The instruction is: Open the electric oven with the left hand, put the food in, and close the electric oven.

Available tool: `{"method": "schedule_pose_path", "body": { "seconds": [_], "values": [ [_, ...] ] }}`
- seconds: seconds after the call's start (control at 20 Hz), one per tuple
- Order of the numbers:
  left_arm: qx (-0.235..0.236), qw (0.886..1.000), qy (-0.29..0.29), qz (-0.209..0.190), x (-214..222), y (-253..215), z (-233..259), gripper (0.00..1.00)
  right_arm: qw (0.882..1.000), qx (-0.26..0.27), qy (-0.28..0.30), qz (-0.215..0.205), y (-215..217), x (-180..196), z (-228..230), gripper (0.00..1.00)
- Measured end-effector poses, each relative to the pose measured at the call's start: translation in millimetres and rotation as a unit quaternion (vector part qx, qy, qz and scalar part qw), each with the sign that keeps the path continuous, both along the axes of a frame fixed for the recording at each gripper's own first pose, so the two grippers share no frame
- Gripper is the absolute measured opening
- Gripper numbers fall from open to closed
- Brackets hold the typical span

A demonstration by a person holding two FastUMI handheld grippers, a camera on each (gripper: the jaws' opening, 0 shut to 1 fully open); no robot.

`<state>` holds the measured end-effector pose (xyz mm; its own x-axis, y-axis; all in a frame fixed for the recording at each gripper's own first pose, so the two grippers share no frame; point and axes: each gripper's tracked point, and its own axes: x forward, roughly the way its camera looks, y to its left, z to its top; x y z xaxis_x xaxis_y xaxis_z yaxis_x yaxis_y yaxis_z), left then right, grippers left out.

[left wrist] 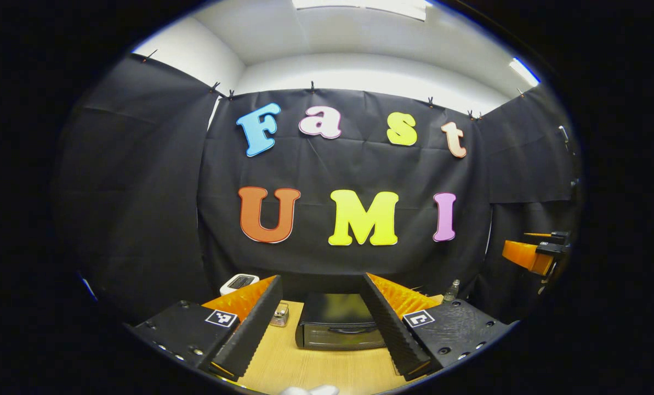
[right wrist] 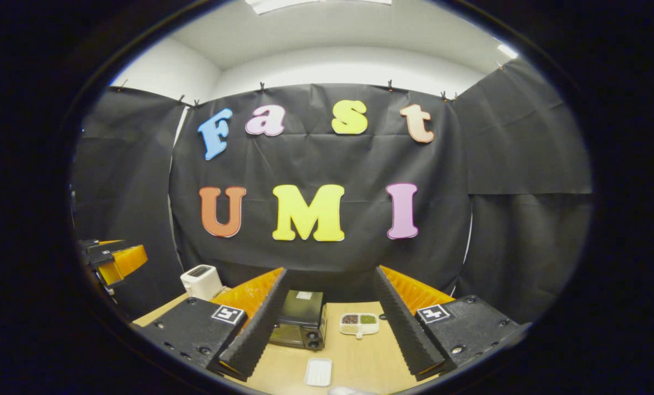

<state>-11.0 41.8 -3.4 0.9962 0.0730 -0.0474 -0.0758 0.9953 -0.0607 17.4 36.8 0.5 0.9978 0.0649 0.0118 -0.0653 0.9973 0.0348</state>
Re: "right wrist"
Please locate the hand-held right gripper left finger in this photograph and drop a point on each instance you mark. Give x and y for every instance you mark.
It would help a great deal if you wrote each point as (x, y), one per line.
(261, 329)

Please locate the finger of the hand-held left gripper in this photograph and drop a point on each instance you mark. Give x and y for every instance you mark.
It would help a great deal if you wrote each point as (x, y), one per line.
(104, 254)
(88, 242)

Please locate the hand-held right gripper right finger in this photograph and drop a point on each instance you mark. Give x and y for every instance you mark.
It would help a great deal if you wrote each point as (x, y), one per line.
(401, 323)

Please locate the black electric oven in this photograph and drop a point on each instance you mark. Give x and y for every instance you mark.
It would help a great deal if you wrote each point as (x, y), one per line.
(302, 312)

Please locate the white divided grain dish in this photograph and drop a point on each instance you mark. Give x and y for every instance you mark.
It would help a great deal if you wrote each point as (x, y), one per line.
(359, 325)

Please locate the white plastic tray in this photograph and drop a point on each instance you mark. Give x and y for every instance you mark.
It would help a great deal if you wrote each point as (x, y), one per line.
(318, 373)

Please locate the white toaster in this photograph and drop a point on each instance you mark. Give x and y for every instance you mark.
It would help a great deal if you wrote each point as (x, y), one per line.
(200, 282)

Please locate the ceiling light panel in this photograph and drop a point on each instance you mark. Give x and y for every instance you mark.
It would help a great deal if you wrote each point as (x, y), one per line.
(318, 4)
(507, 51)

